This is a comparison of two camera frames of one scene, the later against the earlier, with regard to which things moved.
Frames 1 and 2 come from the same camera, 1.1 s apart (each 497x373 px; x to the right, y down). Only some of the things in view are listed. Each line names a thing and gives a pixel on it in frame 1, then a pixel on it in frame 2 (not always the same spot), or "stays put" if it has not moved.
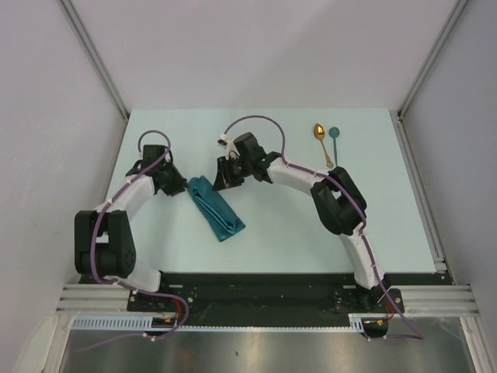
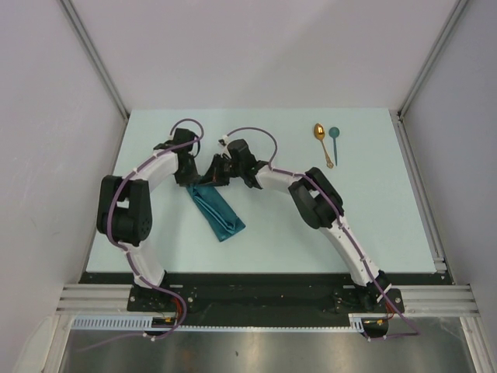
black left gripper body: x=173 y=181 to x=188 y=175
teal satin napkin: x=223 y=222 stays put
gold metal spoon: x=319 y=132 stays put
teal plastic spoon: x=334 y=133 stays put
